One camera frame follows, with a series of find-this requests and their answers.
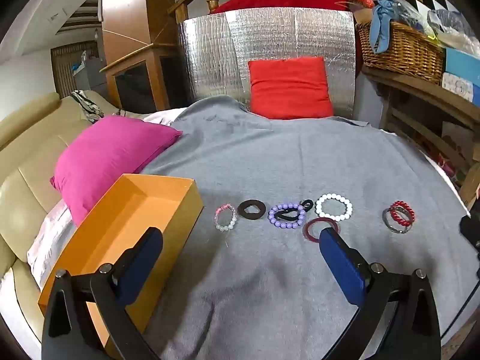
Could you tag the silver metal bangle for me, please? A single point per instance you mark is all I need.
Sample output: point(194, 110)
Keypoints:
point(390, 228)

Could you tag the silver foil insulation panel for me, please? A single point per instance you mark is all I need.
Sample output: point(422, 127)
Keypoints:
point(210, 56)

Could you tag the orange cardboard box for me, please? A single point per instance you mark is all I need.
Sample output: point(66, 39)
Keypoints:
point(123, 213)

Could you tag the beige leather sofa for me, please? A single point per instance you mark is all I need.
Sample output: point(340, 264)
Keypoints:
point(26, 180)

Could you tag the clear plastic bag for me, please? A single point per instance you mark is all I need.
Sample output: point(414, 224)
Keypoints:
point(450, 26)

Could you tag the blue cloth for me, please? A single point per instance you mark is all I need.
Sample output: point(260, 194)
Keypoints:
point(382, 22)

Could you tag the white folded cloth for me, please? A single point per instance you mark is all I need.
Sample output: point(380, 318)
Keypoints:
point(48, 243)

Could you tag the dark red bangle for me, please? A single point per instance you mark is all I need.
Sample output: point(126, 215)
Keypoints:
point(305, 228)

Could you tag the wicker basket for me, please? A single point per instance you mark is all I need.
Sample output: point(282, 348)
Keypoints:
point(401, 52)

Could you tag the striped cloth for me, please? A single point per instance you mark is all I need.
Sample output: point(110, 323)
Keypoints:
point(88, 107)

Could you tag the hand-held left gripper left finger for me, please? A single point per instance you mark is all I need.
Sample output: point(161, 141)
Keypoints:
point(144, 255)

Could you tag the grey blanket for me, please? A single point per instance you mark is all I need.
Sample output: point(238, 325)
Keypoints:
point(262, 157)

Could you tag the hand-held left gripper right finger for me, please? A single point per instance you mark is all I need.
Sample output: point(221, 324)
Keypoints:
point(341, 262)

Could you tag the wooden shelf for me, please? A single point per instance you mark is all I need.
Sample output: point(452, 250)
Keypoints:
point(420, 86)

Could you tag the wooden cabinet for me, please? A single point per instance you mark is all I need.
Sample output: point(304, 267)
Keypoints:
point(127, 15)

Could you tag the magenta pillow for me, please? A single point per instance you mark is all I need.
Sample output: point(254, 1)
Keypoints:
point(108, 153)

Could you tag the teal cardboard box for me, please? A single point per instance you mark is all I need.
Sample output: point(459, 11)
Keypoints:
point(463, 71)

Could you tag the red cushion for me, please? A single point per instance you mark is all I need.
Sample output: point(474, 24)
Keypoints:
point(288, 86)

